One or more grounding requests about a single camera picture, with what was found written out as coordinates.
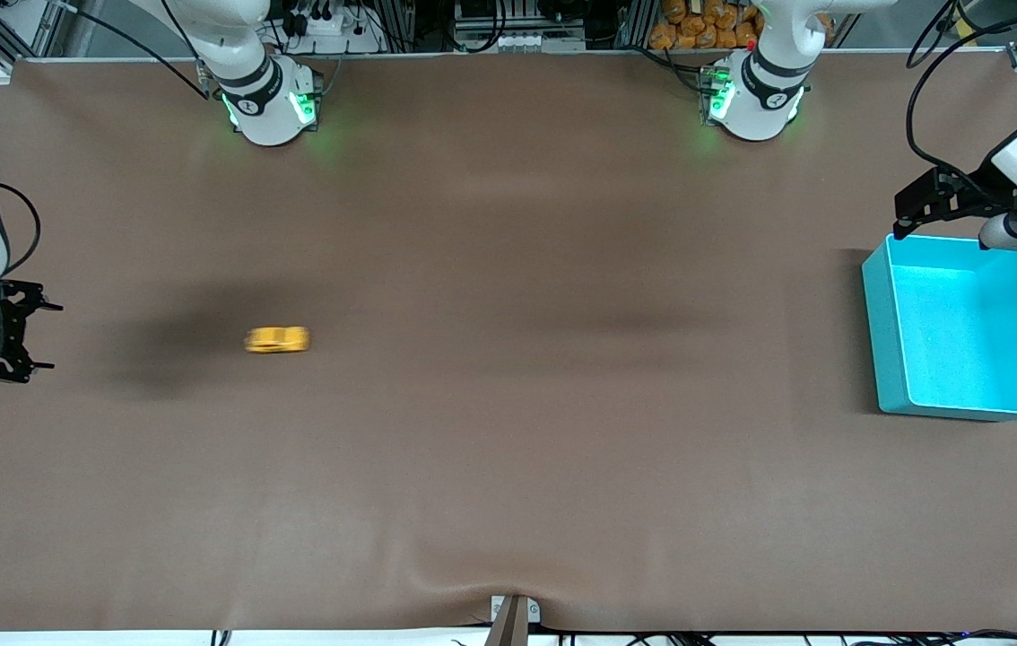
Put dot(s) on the brown table mat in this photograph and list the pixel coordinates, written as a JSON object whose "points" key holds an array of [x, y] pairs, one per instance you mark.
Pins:
{"points": [[508, 377]]}

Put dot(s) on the white connector block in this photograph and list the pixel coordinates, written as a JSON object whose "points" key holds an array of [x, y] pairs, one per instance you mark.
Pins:
{"points": [[517, 42]]}

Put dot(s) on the yellow beetle toy car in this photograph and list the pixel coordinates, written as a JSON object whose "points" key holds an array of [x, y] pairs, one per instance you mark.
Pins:
{"points": [[277, 340]]}

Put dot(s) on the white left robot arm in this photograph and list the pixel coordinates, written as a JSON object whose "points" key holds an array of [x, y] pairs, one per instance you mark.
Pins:
{"points": [[764, 90]]}

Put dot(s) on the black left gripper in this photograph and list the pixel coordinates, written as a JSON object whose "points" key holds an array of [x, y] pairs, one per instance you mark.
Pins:
{"points": [[960, 196]]}

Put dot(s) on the teal plastic storage bin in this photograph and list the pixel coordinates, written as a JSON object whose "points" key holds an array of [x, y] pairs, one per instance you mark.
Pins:
{"points": [[966, 341]]}

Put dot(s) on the pile of orange bags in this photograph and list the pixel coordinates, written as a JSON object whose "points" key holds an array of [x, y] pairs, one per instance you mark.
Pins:
{"points": [[697, 31]]}

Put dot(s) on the white power strip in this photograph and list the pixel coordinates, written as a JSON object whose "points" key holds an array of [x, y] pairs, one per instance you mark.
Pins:
{"points": [[338, 36]]}

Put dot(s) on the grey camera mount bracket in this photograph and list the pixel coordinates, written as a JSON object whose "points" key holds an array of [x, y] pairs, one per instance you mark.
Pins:
{"points": [[510, 628]]}

